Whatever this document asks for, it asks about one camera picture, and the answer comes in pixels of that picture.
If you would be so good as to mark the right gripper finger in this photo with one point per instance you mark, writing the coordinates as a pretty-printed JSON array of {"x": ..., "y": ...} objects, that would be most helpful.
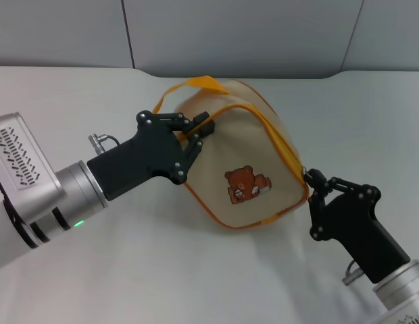
[
  {"x": 344, "y": 187},
  {"x": 317, "y": 212}
]

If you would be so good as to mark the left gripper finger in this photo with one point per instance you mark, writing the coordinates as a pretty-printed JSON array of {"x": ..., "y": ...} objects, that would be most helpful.
[
  {"x": 172, "y": 118},
  {"x": 192, "y": 152}
]

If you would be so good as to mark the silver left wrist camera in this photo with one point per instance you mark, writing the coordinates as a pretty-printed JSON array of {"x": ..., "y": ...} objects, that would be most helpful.
[{"x": 23, "y": 162}]

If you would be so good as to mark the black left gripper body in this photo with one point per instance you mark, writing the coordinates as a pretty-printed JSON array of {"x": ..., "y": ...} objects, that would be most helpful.
[{"x": 145, "y": 158}]

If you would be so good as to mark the beige bear print food bag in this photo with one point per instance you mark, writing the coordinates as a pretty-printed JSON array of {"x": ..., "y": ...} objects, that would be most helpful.
[{"x": 236, "y": 145}]

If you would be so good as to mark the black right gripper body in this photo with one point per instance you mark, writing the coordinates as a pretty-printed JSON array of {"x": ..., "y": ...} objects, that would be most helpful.
[{"x": 361, "y": 229}]

